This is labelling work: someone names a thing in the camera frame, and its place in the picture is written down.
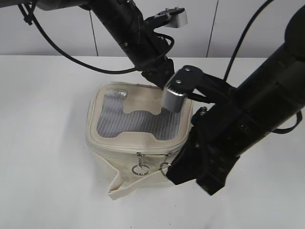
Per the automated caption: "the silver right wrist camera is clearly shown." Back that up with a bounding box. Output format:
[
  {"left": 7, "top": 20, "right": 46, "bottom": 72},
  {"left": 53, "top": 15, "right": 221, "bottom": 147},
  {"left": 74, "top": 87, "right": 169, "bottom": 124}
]
[{"left": 162, "top": 65, "right": 233, "bottom": 113}]

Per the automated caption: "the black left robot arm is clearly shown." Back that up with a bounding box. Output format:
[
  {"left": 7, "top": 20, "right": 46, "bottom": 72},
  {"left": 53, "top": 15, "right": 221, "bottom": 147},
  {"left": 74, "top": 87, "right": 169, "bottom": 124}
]
[{"left": 0, "top": 0, "right": 174, "bottom": 88}]

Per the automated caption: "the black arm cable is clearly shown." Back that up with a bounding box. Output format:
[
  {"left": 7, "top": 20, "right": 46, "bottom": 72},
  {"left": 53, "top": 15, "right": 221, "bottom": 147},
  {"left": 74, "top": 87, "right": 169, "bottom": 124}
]
[
  {"left": 18, "top": 0, "right": 176, "bottom": 74},
  {"left": 223, "top": 0, "right": 275, "bottom": 82}
]

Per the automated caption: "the silver ring zipper pull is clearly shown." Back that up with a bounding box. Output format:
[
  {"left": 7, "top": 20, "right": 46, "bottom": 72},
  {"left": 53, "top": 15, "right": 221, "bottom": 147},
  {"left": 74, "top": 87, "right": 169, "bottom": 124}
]
[
  {"left": 132, "top": 153, "right": 150, "bottom": 176},
  {"left": 159, "top": 154, "right": 172, "bottom": 178}
]

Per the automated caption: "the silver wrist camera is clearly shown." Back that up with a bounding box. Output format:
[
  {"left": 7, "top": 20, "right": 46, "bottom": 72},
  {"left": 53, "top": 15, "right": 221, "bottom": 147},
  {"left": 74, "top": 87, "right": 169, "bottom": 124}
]
[
  {"left": 162, "top": 65, "right": 233, "bottom": 113},
  {"left": 145, "top": 7, "right": 188, "bottom": 29}
]

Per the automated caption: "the cream fabric zipper bag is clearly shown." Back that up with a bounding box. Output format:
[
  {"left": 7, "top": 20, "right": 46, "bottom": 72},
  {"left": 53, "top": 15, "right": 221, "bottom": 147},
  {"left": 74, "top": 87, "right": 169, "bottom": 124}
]
[{"left": 86, "top": 82, "right": 193, "bottom": 200}]

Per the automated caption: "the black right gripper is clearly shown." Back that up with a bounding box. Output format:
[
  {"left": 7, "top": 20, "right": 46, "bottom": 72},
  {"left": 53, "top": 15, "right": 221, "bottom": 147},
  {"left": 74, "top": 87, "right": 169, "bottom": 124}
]
[{"left": 166, "top": 124, "right": 241, "bottom": 196}]

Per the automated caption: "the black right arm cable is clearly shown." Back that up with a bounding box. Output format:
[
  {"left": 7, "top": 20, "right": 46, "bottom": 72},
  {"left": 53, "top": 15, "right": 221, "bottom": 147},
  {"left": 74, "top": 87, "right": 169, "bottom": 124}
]
[{"left": 223, "top": 0, "right": 275, "bottom": 82}]

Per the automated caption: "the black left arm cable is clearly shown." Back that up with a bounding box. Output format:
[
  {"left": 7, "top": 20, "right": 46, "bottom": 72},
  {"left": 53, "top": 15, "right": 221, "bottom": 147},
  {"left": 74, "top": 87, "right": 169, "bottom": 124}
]
[{"left": 18, "top": 0, "right": 176, "bottom": 74}]

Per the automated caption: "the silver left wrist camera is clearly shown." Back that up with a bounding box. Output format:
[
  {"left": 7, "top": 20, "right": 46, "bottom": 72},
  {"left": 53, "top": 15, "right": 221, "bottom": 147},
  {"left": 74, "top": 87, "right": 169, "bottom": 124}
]
[{"left": 145, "top": 7, "right": 188, "bottom": 29}]

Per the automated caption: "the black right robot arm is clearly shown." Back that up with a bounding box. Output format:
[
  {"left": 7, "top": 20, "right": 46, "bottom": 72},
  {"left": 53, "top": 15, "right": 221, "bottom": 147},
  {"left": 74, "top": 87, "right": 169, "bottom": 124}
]
[{"left": 166, "top": 8, "right": 305, "bottom": 195}]

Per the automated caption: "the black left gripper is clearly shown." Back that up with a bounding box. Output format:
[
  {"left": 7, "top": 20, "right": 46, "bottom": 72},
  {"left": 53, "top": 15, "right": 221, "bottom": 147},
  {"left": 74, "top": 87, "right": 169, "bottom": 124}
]
[{"left": 141, "top": 58, "right": 175, "bottom": 89}]

